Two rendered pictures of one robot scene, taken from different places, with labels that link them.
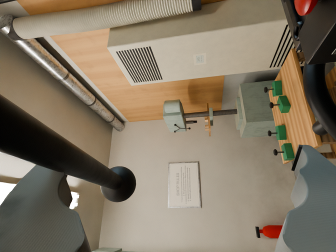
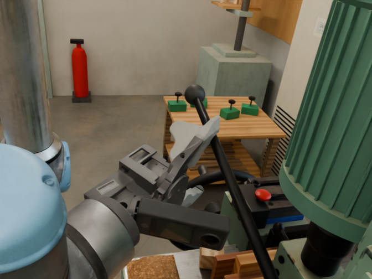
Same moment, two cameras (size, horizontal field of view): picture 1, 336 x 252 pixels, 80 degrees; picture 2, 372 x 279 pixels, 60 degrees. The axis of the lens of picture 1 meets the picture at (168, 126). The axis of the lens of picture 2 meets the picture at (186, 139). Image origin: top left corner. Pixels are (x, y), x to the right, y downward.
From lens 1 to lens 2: 0.43 m
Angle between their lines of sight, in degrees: 41
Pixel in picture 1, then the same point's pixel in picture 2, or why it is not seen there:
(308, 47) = (243, 187)
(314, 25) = (250, 192)
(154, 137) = not seen: outside the picture
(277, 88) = (249, 110)
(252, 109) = (234, 71)
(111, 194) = (190, 98)
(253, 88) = (261, 78)
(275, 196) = (120, 69)
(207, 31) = not seen: hidden behind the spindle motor
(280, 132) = not seen: hidden behind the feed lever
